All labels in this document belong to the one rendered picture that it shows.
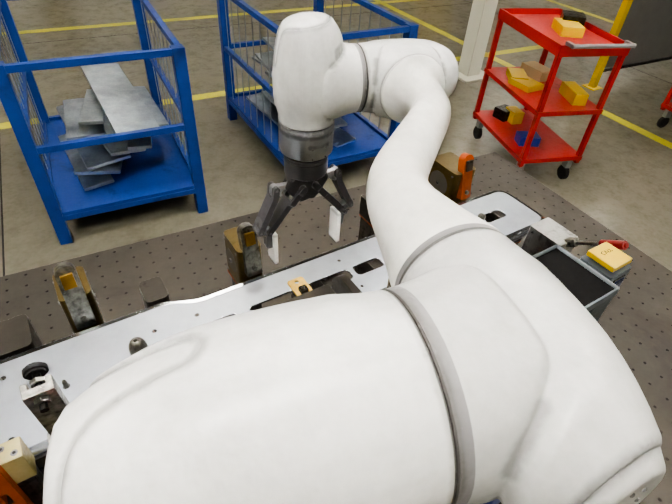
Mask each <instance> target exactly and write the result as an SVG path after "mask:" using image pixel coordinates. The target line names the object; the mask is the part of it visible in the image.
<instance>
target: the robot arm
mask: <svg viewBox="0 0 672 504"><path fill-rule="evenodd" d="M458 77H459V69H458V64H457V61H456V58H455V56H454V54H453V53H452V52H451V51H450V50H449V49H448V48H446V47H445V46H443V45H441V44H439V43H436V42H433V41H430V40H425V39H411V38H398V39H382V40H373V41H369V42H364V43H344V42H343V38H342V34H341V32H340V30H339V28H338V26H337V24H336V22H335V21H334V19H333V18H332V17H331V16H330V15H328V14H326V13H322V12H302V13H297V14H293V15H291V16H289V17H287V18H285V19H284V20H283V21H282V22H281V24H280V25H279V27H278V30H277V34H276V39H275V45H274V54H273V70H272V85H273V96H274V103H275V106H276V108H277V112H278V119H279V120H278V127H279V148H280V151H281V152H282V153H283V154H284V173H285V178H284V181H283V182H282V183H276V184H275V183H274V182H273V181H270V182H268V185H267V194H266V196H265V199H264V201H263V203H262V206H261V208H260V210H259V213H258V215H257V217H256V220H255V222H254V224H253V227H252V228H253V229H254V231H255V232H256V233H257V235H258V236H259V237H262V236H263V239H264V244H265V246H266V247H267V248H268V255H269V256H270V258H271V259H272V260H273V262H274V263H275V264H277V263H278V262H279V260H278V234H277V233H276V232H275V231H276V230H277V228H278V227H279V226H280V224H281V223H282V221H283V220H284V218H285V217H286V216H287V214H288V213H289V211H290V210H291V209H292V208H293V207H295V206H296V205H297V204H298V202H299V201H300V202H302V201H305V200H307V199H312V198H315V197H316V195H318V193H320V194H321V195H322V196H323V197H324V198H325V199H327V200H328V201H329V202H330V203H331V204H332V205H333V206H331V207H330V220H329V235H330V236H331V237H332V238H333V239H334V240H335V241H336V242H338V241H339V235H340V224H342V223H343V218H344V215H345V214H347V212H348V210H347V209H346V208H347V207H352V206H353V204H354V203H353V201H352V199H351V197H350V195H349V192H348V190H347V188H346V186H345V184H344V182H343V180H342V171H341V170H340V169H339V168H338V167H337V166H335V165H334V164H331V165H330V167H329V169H328V155H329V154H330V153H331V152H332V149H333V134H334V127H335V122H334V119H335V118H339V117H341V116H344V115H347V114H350V113H356V112H373V113H375V115H376V116H380V117H385V118H388V119H392V120H394V121H396V122H399V123H400V125H399V126H398V127H397V129H396V130H395V131H394V132H393V134H392V135H391V136H390V138H389V139H388V140H387V142H386V143H385V144H384V146H383V147H382V149H381V150H380V151H379V153H378V154H377V156H376V158H375V160H374V162H373V164H372V166H371V169H370V172H369V175H368V179H367V185H366V201H367V208H368V213H369V217H370V221H371V224H372V227H373V230H374V233H375V236H376V238H377V241H378V244H379V247H380V250H381V253H382V256H383V260H384V263H385V266H386V269H387V273H388V277H389V280H390V284H391V287H389V288H385V289H382V290H376V291H370V292H363V293H352V294H329V295H323V296H318V297H313V298H308V299H302V300H297V301H293V302H288V303H283V304H279V305H274V306H270V307H266V308H261V309H257V310H253V311H249V312H245V313H241V314H237V315H234V316H230V317H226V318H222V319H219V320H215V321H212V322H208V323H205V324H201V325H198V326H195V327H192V328H190V329H187V330H185V331H182V332H179V333H177V334H174V335H171V336H169V337H167V338H165V339H162V340H160V341H158V342H156V343H154V344H152V345H150V346H148V347H146V348H144V349H142V350H140V351H138V352H137V353H135V354H133V355H131V356H130V357H128V358H126V359H124V360H123V361H121V362H119V363H117V364H116V365H114V366H113V367H111V368H109V369H108V370H106V371H105V372H103V373H102V374H100V375H99V376H98V377H96V379H95V380H94V381H93V382H92V383H91V385H90V387H89V388H88V389H87V390H86V391H84V392H83V393H82V394H81V395H80V396H78V397H77V398H76V399H75V400H73V401H72V402H71V403H70V404H68V405H67V406H66V407H65V408H64V410H63V411H62V413H61V415H60V417H59V418H58V420H57V422H56V423H55V424H54V426H53V430H52V434H51V437H50V441H49V445H48V450H47V456H46V462H45V470H44V483H43V504H483V503H487V502H490V501H493V500H495V499H498V500H500V502H501V503H502V504H639V503H640V502H641V501H642V500H643V499H644V498H645V497H646V496H647V495H648V494H649V493H650V492H651V491H652V490H653V489H654V488H655V487H656V486H657V485H658V484H659V483H660V481H661V480H662V478H663V476H664V474H665V472H666V466H665V462H664V458H663V454H662V451H661V447H660V446H661V445H662V436H661V433H660V431H659V428H658V426H657V424H656V421H655V419H654V416H653V414H652V411H651V409H650V407H649V405H648V403H647V400H646V398H645V396H644V394H643V392H642V390H641V388H640V386H639V384H638V382H637V380H636V378H635V377H634V375H633V373H632V372H631V370H630V368H629V367H628V365H627V363H626V362H625V360H624V358H623V356H622V355H621V354H620V352H619V351H618V349H617V348H616V346H615V345H614V343H613V342H612V341H611V339H610V338H609V336H608V335H607V333H606V332H605V331H604V330H603V328H602V327H601V326H600V325H599V324H598V322H597V321H596V320H595V319H594V318H593V316H592V315H591V314H590V313H589V312H588V311H587V309H586V308H585V307H584V306H583V305H582V304H581V303H580V302H579V301H578V300H577V299H576V298H575V296H574V295H573V294H572V293H571V292H570V291H569V290H568V289H567V288H566V287H565V286H564V285H563V284H562V283H561V282H560V281H559V280H558V279H557V278H556V277H555V276H554V275H553V274H552V273H551V272H550V271H549V270H548V269H547V268H546V267H545V266H544V265H543V264H542V263H541V262H539V261H538V260H537V259H535V258H534V257H532V256H531V255H530V254H528V253H527V252H525V251H524V250H523V249H521V248H520V247H519V246H517V245H516V244H515V243H514V242H512V241H511V240H510V239H509V238H507V237H506V236H505V235H504V234H502V233H501V232H500V231H499V230H498V229H496V228H495V227H494V226H492V225H490V224H489V223H487V222H485V221H484V220H482V219H480V218H479V217H477V216H475V215H474V214H472V213H470V212H468V211H467V210H465V209H464V208H462V207H461V206H459V205H458V204H456V203H455V202H453V201H452V200H450V199H449V198H447V197H446V196H444V195H443V194H441V193H440V192H439V191H437V190H436V189H435V188H434V187H433V186H432V185H431V184H430V183H429V182H428V177H429V173H430V171H431V168H432V166H433V163H434V161H435V158H436V156H437V154H438V151H439V149H440V146H441V144H442V141H443V139H444V137H445V134H446V131H447V129H448V126H449V123H450V119H451V105H450V101H449V98H448V97H449V96H450V95H451V94H452V93H453V91H454V90H455V88H456V85H457V81H458ZM328 177H329V178H330V179H331V180H332V182H333V184H334V186H335V188H336V190H337V191H338V193H339V195H340V197H341V199H342V200H341V201H338V200H337V199H336V198H334V197H333V196H332V195H331V194H330V193H329V192H328V191H327V190H326V189H325V188H323V186H324V184H325V183H326V181H327V179H328ZM284 190H285V191H284ZM283 191H284V192H283ZM282 192H283V193H282ZM290 195H291V196H292V197H293V199H292V200H291V199H290V197H289V196H290ZM279 197H281V200H280V201H279ZM334 206H335V207H334Z"/></svg>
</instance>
